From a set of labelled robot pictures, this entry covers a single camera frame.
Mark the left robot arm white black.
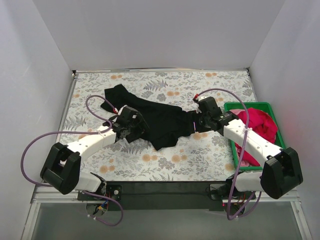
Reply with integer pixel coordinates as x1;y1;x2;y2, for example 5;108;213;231
40;105;149;200

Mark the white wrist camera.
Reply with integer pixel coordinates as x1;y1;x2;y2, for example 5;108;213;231
192;94;205;103
113;105;127;116

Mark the floral table mat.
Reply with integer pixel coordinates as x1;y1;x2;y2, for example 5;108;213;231
59;70;256;181

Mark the red t shirt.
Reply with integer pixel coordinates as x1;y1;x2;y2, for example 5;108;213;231
241;108;278;167

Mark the green plastic bin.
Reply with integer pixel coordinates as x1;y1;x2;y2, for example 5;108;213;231
224;102;286;171

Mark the aluminium frame rail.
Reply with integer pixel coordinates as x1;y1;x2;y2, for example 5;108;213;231
31;182;83;203

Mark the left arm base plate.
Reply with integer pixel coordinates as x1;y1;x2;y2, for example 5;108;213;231
77;184;123;201

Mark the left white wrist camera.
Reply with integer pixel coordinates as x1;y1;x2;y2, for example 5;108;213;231
113;105;127;116

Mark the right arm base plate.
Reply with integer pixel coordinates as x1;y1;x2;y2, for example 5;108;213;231
205;183;252;203

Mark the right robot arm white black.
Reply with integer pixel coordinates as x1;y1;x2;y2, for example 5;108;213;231
193;96;303;199

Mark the pink t shirt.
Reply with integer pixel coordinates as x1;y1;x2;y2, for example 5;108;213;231
230;109;250;167

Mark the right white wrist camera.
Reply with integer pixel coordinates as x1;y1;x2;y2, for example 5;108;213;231
192;94;205;103

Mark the black t shirt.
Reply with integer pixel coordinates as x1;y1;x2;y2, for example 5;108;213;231
104;84;195;151

